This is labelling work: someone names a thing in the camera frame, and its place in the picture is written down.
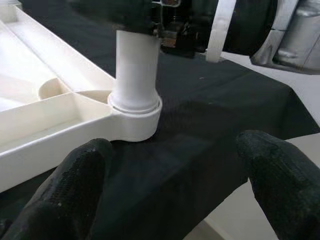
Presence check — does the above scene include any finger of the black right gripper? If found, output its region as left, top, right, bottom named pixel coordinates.
left=69, top=0, right=161, bottom=38

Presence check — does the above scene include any white plastic table leg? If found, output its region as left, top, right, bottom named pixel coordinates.
left=107, top=29, right=161, bottom=113

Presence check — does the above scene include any black tablecloth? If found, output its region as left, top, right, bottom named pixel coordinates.
left=0, top=0, right=320, bottom=240

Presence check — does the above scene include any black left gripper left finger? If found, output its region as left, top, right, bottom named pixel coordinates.
left=0, top=138, right=113, bottom=240

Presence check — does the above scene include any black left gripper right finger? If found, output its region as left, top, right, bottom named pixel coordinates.
left=236, top=130, right=320, bottom=240

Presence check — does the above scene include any white plastic table top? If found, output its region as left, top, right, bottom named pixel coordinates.
left=0, top=0, right=163, bottom=193

